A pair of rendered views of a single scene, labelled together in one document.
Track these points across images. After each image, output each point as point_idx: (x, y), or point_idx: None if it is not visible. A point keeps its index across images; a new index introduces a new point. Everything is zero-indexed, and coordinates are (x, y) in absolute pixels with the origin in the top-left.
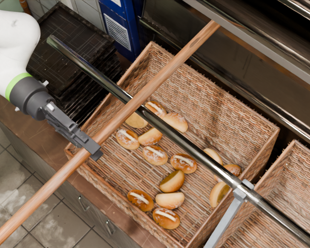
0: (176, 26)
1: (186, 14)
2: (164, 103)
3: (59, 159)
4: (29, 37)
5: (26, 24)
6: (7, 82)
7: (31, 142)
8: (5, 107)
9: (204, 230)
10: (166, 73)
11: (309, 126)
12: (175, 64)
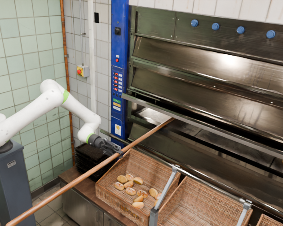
0: None
1: (146, 132)
2: (133, 175)
3: (90, 193)
4: (98, 120)
5: (98, 116)
6: (88, 134)
7: (78, 188)
8: (68, 176)
9: None
10: (144, 136)
11: (192, 165)
12: (147, 134)
